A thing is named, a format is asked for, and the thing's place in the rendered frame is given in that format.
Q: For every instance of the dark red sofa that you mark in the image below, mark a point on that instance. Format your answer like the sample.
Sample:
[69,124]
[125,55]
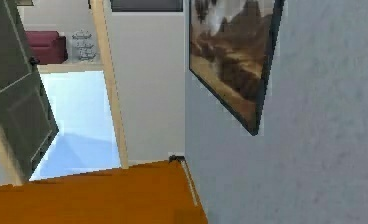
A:
[47,46]

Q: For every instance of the dark green room door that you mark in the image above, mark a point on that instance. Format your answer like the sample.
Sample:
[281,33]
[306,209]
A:
[15,93]

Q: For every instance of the brown landscape painting black frame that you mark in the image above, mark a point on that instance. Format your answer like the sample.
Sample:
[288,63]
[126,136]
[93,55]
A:
[232,56]

